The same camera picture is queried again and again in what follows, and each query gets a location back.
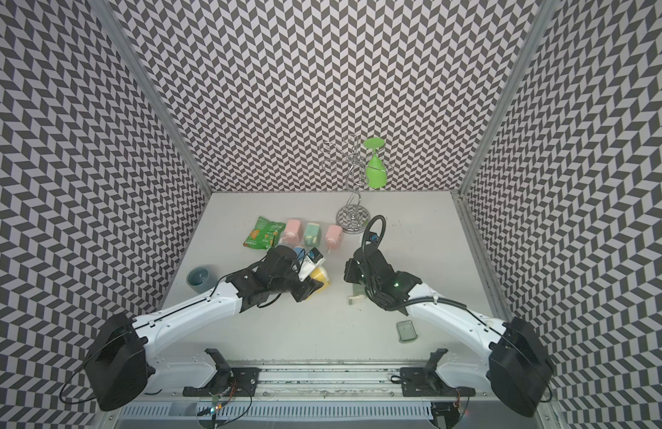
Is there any aluminium front rail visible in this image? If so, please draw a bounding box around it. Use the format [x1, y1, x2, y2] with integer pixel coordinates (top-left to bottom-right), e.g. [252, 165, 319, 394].
[141, 349, 493, 397]

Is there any teal ceramic cup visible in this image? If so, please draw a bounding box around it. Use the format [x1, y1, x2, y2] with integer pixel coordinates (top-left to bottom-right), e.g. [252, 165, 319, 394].
[186, 266, 218, 294]

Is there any metal wire cup rack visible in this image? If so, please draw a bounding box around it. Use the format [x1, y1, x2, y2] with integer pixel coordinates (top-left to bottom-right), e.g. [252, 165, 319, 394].
[321, 136, 371, 234]

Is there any clear dark green tray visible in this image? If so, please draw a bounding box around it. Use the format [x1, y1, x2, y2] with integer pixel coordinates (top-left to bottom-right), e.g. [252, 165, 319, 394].
[396, 320, 419, 343]

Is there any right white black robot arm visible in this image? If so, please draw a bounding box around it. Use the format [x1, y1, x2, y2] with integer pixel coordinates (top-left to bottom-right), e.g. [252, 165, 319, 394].
[344, 245, 555, 418]

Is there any mint green pencil sharpener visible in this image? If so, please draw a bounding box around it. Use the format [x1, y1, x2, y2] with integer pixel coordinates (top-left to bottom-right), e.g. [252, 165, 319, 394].
[302, 223, 321, 248]

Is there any green plastic wine glass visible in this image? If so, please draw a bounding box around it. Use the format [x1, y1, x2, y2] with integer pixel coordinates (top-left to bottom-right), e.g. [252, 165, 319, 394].
[363, 138, 387, 189]

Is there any sage green pencil sharpener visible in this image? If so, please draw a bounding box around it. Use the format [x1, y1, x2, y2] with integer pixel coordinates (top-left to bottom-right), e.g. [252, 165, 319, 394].
[348, 283, 367, 306]

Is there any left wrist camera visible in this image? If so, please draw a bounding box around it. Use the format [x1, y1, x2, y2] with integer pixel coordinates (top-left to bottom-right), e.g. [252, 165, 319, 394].
[298, 248, 326, 282]

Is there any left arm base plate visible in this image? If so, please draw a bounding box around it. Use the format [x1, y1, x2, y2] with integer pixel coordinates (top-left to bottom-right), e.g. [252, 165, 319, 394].
[183, 366, 261, 398]

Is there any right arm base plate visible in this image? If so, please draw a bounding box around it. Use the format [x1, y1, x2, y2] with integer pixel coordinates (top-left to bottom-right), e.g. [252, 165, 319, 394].
[390, 368, 476, 398]

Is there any yellow pencil sharpener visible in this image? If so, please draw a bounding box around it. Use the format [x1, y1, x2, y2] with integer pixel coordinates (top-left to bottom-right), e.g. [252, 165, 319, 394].
[310, 266, 330, 294]

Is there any blue pencil sharpener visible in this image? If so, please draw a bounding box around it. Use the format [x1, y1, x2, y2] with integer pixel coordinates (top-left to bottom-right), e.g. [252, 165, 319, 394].
[293, 247, 306, 258]

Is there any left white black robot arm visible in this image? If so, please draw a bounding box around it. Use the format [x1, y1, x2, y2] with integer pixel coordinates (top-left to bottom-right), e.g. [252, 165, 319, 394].
[83, 245, 325, 411]

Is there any green snack bag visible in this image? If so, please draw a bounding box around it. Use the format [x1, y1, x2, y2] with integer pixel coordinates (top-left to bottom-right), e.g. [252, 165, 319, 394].
[243, 216, 286, 250]

